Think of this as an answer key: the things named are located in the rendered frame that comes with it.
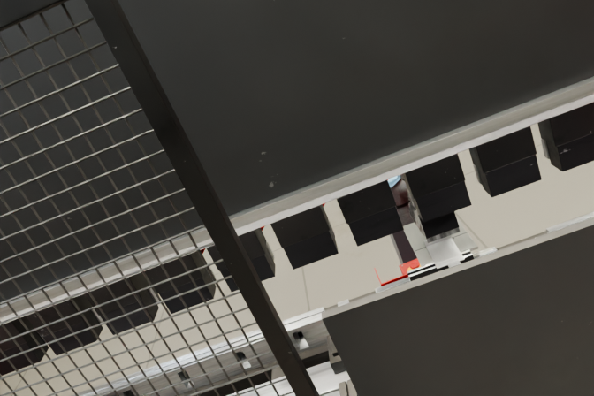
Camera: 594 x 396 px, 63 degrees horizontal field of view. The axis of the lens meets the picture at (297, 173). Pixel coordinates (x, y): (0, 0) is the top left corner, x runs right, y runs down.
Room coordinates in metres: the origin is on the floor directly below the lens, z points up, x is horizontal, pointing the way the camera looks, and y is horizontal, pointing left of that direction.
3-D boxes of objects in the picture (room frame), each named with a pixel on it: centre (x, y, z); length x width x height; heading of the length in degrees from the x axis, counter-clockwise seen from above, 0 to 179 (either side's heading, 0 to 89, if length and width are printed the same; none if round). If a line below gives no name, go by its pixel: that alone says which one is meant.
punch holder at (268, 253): (1.32, 0.25, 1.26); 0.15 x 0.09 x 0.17; 83
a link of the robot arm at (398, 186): (1.97, -0.38, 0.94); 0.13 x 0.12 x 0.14; 70
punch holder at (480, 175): (1.22, -0.55, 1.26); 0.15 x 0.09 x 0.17; 83
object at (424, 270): (1.25, -0.29, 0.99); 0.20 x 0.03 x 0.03; 83
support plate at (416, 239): (1.39, -0.34, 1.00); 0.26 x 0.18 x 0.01; 173
